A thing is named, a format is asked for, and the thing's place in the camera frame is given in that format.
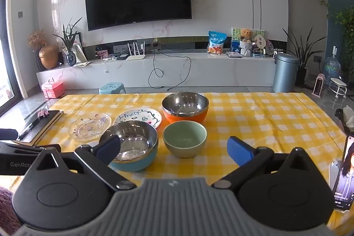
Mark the clear glass patterned plate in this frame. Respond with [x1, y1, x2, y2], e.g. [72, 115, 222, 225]
[68, 112, 112, 142]

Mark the blue steel bowl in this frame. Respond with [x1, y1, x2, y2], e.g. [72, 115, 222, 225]
[100, 120, 158, 173]

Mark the white Fruity painted plate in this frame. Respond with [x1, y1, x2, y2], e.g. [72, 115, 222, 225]
[114, 107, 162, 128]

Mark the green ceramic bowl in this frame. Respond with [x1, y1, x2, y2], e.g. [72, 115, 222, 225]
[163, 120, 208, 158]

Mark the orange steel bowl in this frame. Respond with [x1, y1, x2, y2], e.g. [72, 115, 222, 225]
[162, 92, 209, 123]

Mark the yellow checkered tablecloth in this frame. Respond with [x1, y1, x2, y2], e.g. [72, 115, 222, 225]
[10, 92, 354, 236]

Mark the dark notebook stack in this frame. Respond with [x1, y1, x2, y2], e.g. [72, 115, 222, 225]
[13, 108, 63, 146]

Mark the light blue plastic stool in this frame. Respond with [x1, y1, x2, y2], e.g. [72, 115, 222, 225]
[99, 82, 126, 95]

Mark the pink storage box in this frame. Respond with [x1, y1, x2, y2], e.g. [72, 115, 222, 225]
[41, 79, 65, 99]

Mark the smartphone on stand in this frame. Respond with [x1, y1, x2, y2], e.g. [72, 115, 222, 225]
[334, 135, 353, 212]

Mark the pink small heater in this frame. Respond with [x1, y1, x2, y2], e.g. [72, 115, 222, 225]
[312, 73, 325, 98]

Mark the grey metal trash bin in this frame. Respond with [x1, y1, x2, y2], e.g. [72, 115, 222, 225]
[272, 53, 299, 93]

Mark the golden round vase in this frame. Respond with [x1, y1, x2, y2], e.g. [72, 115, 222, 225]
[38, 45, 58, 69]

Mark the white wifi router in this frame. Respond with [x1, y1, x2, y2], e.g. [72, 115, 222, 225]
[127, 42, 146, 60]

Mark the white tv cabinet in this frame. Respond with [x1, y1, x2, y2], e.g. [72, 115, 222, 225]
[37, 52, 276, 90]

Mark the white round stand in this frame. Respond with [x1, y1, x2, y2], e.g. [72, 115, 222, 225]
[328, 77, 347, 99]

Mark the teddy bear in basket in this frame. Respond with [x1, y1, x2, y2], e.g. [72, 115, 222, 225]
[239, 29, 253, 57]

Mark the tall potted leaf plant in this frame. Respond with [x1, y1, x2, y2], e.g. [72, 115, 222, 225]
[283, 27, 327, 87]

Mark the water bottle with pump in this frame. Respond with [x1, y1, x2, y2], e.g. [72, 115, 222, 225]
[323, 46, 341, 84]

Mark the blue snack bag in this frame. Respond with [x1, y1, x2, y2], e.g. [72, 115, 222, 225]
[207, 31, 227, 55]

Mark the green plant in blue vase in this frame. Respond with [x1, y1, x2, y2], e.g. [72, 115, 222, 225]
[54, 18, 82, 67]

